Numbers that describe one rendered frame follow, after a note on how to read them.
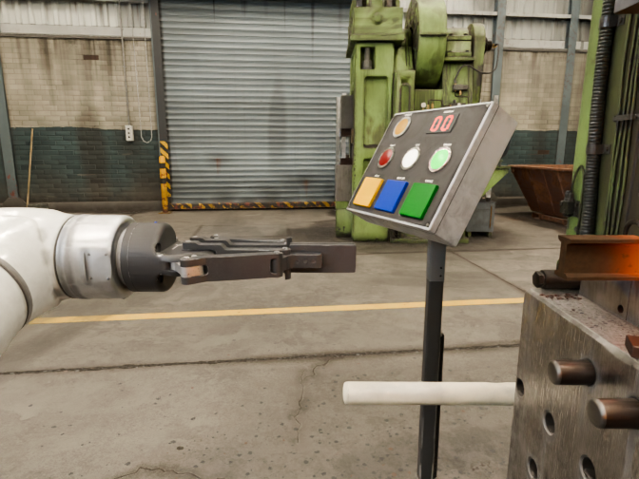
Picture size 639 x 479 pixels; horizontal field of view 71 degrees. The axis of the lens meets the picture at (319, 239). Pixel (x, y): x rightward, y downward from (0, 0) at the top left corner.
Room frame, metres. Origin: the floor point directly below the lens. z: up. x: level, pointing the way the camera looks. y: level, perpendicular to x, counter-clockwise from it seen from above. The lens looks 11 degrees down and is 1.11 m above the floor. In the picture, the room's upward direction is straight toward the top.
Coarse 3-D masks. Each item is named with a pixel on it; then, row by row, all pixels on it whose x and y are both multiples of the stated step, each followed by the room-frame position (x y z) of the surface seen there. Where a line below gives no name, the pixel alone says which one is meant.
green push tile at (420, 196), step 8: (416, 184) 0.92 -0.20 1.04; (424, 184) 0.90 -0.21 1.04; (432, 184) 0.88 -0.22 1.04; (416, 192) 0.91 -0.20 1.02; (424, 192) 0.89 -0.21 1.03; (432, 192) 0.87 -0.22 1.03; (408, 200) 0.92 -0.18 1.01; (416, 200) 0.90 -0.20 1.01; (424, 200) 0.88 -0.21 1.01; (432, 200) 0.87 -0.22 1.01; (400, 208) 0.93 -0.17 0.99; (408, 208) 0.90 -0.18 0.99; (416, 208) 0.88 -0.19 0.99; (424, 208) 0.86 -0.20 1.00; (408, 216) 0.89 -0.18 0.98; (416, 216) 0.87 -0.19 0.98
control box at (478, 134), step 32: (416, 128) 1.06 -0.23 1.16; (448, 128) 0.95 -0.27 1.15; (480, 128) 0.87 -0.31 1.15; (512, 128) 0.90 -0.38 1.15; (416, 160) 0.98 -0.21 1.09; (448, 160) 0.89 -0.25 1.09; (480, 160) 0.87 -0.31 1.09; (448, 192) 0.84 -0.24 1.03; (480, 192) 0.88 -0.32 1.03; (384, 224) 1.05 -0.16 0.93; (416, 224) 0.86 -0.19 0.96; (448, 224) 0.84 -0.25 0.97
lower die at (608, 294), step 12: (588, 288) 0.56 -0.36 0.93; (600, 288) 0.54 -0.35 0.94; (612, 288) 0.52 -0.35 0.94; (624, 288) 0.50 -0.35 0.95; (636, 288) 0.48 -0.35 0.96; (600, 300) 0.54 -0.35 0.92; (612, 300) 0.51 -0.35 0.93; (624, 300) 0.49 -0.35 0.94; (636, 300) 0.47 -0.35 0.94; (612, 312) 0.51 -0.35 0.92; (624, 312) 0.49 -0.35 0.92; (636, 312) 0.47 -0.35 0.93; (636, 324) 0.47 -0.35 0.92
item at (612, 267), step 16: (560, 240) 0.47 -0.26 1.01; (576, 240) 0.45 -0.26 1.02; (592, 240) 0.45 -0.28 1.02; (608, 240) 0.45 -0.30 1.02; (624, 240) 0.45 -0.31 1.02; (560, 256) 0.46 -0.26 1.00; (576, 256) 0.45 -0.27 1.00; (592, 256) 0.45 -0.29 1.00; (608, 256) 0.45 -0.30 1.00; (624, 256) 0.45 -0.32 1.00; (560, 272) 0.46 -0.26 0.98; (576, 272) 0.45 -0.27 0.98; (592, 272) 0.45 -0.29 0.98; (608, 272) 0.45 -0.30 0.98; (624, 272) 0.45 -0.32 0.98
